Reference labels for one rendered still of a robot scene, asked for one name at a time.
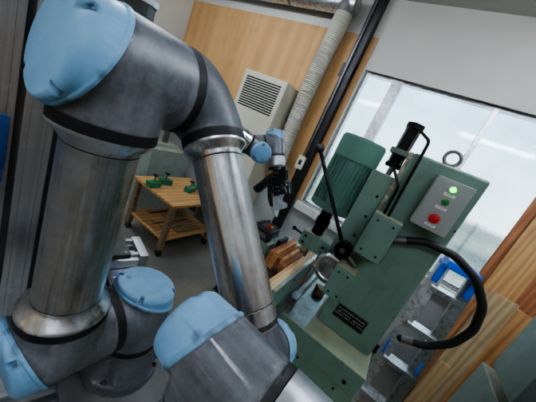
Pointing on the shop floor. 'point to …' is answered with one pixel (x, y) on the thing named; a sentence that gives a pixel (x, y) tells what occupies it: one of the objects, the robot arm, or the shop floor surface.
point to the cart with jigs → (179, 185)
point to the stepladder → (409, 372)
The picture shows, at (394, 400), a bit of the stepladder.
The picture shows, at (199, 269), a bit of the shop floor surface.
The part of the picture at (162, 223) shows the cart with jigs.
